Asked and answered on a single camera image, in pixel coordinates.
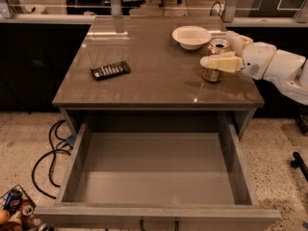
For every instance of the brown soda can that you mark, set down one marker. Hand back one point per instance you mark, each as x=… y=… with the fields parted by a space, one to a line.
x=26 y=208

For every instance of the orange soda can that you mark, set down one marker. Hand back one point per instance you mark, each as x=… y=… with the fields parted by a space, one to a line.
x=212 y=72

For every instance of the white bowl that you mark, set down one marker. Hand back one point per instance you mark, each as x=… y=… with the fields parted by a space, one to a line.
x=191 y=37

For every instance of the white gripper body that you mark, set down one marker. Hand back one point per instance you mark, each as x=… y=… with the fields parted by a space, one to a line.
x=257 y=61

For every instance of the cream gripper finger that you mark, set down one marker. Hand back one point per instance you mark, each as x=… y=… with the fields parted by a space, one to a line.
x=226 y=62
x=237 y=42

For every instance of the grey cabinet table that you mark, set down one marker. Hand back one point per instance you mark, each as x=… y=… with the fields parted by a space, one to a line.
x=163 y=75

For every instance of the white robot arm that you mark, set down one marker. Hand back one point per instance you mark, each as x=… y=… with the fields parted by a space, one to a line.
x=288 y=72

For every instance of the wire basket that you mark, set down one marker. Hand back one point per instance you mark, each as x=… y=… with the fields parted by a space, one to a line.
x=17 y=211

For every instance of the black drawer handle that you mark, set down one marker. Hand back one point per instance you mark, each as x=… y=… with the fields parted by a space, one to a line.
x=159 y=225

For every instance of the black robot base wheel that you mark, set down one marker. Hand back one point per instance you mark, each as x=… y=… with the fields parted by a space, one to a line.
x=297 y=162

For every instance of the blue cable plug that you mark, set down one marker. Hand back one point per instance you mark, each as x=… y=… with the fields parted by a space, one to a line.
x=70 y=141

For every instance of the orange fruit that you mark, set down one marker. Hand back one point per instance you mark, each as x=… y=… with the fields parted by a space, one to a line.
x=4 y=216

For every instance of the dark snack bar packet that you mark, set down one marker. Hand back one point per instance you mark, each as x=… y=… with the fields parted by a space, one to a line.
x=110 y=70

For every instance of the blue soda can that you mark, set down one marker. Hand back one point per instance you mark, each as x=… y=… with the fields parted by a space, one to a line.
x=13 y=201

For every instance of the open grey top drawer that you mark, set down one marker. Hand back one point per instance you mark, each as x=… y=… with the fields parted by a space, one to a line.
x=189 y=168

